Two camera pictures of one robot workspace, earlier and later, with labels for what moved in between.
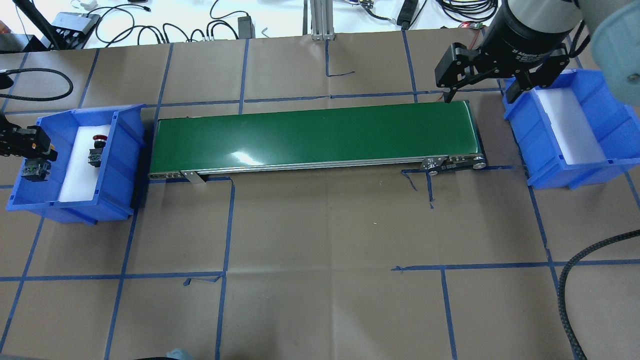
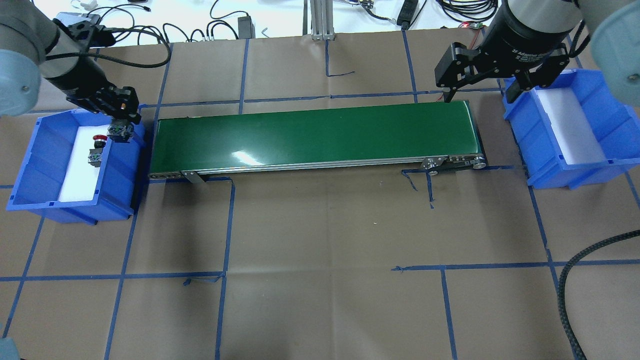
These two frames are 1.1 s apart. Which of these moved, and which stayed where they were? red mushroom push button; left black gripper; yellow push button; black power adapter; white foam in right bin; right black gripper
Moved: yellow push button; left black gripper
Stayed: right black gripper; white foam in right bin; red mushroom push button; black power adapter
